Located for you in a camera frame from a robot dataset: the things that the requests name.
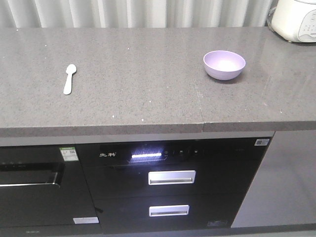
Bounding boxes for purple plastic bowl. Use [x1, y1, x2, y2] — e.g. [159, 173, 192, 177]
[203, 50, 246, 80]

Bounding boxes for mint green plastic spoon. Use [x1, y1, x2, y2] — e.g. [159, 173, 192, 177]
[63, 64, 77, 95]

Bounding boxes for black disinfection cabinet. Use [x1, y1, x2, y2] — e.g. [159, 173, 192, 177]
[76, 137, 270, 235]

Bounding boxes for black built-in dishwasher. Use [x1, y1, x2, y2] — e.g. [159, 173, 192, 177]
[0, 144, 101, 237]

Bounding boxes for white rice cooker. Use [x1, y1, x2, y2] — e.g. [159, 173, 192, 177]
[271, 0, 316, 43]

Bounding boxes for white pleated curtain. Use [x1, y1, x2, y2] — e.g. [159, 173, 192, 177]
[0, 0, 276, 28]

